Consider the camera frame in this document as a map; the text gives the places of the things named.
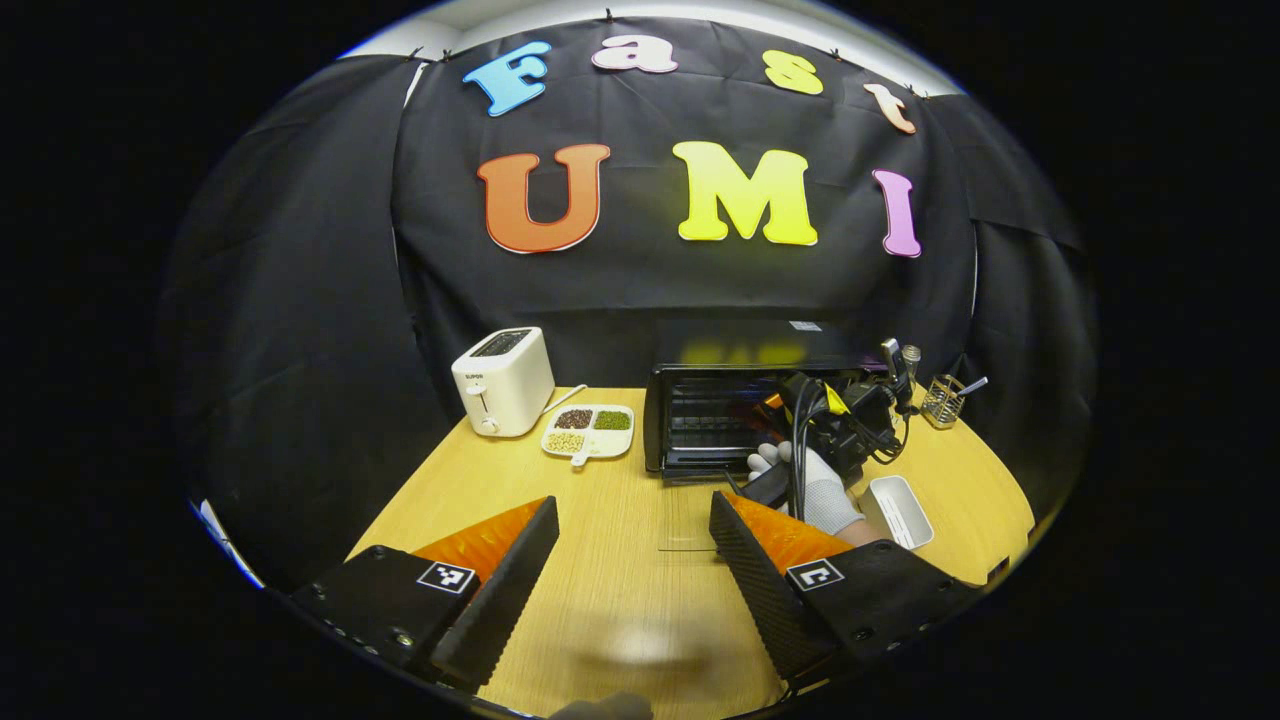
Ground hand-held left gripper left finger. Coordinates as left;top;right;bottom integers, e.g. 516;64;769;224
290;495;561;693

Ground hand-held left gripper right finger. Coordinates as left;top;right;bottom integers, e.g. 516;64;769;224
708;488;986;681

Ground black electric oven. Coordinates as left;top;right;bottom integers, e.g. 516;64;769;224
643;320;886;553

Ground white rectangular tray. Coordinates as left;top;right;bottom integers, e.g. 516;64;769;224
858;475;936;551

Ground black backdrop cloth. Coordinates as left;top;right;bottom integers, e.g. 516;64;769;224
160;15;1096;591

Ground white divided plate of beans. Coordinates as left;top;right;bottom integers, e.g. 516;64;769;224
540;403;636;469

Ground white toaster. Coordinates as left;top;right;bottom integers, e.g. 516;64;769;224
450;326;557;439

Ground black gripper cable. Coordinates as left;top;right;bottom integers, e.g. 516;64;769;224
785;372;831;523

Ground metal wire holder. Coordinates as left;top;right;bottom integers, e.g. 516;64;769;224
920;373;968;431

